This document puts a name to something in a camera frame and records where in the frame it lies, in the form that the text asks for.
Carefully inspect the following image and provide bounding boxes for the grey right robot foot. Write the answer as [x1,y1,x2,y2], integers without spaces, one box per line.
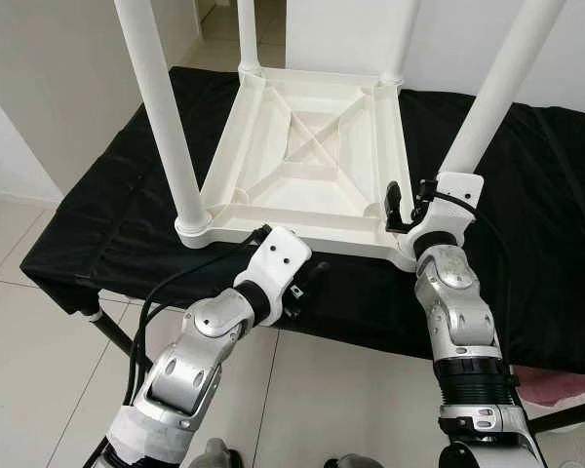
[327,454,381,468]

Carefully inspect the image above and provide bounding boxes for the black metal table leg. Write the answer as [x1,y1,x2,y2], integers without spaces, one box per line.
[83,307,139,359]
[529,400,585,436]

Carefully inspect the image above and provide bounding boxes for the white round plastic bowl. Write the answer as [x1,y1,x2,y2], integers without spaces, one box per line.
[519,385,585,432]

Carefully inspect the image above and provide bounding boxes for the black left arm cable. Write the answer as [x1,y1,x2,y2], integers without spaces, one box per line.
[96,224,274,468]

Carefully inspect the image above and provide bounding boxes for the black table cloth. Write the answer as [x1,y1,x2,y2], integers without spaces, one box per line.
[19,64,585,377]

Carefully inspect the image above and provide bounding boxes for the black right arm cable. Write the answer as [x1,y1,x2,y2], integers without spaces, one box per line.
[424,190,514,323]

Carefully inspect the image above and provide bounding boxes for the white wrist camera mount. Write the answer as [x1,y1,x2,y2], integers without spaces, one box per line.
[409,173,486,256]
[236,226,313,299]

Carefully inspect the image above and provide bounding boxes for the pink plastic object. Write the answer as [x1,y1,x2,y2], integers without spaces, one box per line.
[517,368,585,407]

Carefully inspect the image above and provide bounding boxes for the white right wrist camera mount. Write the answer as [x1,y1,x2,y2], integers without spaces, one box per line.
[409,173,486,256]

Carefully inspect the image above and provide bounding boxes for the white plastic table top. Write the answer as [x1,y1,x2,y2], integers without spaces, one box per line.
[174,66,417,266]

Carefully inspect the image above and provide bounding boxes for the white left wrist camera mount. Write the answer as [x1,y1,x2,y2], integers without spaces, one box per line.
[236,226,313,299]

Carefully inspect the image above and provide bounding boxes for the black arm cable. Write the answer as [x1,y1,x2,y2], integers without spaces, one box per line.
[424,190,514,323]
[96,224,274,468]

